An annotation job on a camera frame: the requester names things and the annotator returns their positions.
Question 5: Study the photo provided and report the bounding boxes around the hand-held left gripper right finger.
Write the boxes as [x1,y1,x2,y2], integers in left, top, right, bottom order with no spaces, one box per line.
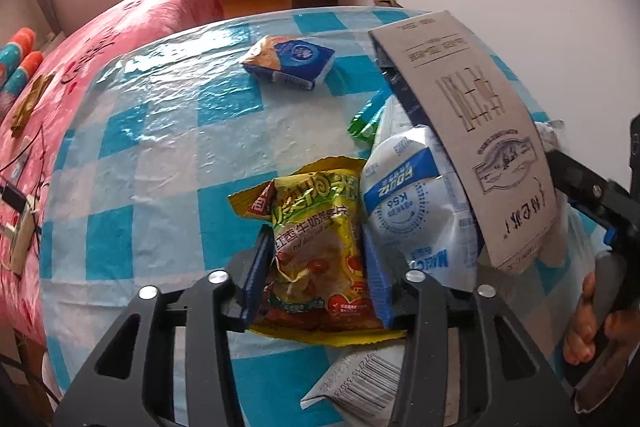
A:
[362,227,577,427]

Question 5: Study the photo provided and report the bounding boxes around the gold cloth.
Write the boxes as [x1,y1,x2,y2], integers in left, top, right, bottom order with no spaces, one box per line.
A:
[10,74,56,138]

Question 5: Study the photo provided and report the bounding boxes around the white barcode wrapper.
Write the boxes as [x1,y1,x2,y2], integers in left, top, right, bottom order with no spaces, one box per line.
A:
[300,339,408,425]

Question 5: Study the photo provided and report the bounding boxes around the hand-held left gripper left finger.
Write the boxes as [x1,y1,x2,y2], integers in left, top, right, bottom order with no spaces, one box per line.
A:
[52,224,277,427]

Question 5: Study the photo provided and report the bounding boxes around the bed with pink blanket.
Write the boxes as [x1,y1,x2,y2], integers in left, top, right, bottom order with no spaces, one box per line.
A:
[0,0,226,358]

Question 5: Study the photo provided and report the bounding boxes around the white power strip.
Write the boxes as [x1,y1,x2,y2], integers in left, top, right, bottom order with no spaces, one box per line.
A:
[7,194,38,275]

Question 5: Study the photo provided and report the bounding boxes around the black power cable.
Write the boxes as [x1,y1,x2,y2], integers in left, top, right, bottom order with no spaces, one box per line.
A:
[0,332,62,410]

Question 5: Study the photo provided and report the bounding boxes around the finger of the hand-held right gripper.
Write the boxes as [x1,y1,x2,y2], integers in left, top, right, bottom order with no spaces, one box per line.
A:
[545,149,630,219]
[569,201,622,252]

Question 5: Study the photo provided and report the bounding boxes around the yellow snack bag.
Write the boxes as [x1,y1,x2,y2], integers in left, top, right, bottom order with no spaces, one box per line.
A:
[227,157,408,348]

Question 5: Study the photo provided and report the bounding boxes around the white and blue plastic bag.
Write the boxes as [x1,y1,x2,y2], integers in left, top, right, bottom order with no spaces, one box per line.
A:
[362,99,482,294]

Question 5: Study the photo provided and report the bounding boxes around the black charger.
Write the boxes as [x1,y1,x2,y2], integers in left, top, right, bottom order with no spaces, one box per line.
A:
[0,184,26,212]

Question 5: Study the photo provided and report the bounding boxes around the person's right hand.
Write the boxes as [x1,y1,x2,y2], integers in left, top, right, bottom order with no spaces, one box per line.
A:
[562,271,640,366]

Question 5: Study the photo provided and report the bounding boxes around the teal orange folded quilt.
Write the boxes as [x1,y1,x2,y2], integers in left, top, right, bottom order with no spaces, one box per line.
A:
[0,27,46,108]

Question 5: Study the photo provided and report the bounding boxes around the blue and yellow packet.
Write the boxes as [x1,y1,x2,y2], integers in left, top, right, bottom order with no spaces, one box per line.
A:
[241,35,336,92]

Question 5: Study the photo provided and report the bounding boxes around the clear plastic bag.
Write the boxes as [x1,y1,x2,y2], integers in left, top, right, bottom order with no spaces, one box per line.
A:
[532,119,601,373]

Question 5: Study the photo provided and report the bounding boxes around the blue checked tablecloth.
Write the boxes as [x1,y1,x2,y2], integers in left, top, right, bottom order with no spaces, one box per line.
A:
[37,4,596,427]

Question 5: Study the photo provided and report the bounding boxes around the green wrapper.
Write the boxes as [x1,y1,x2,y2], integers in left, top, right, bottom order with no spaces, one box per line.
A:
[348,89,396,142]

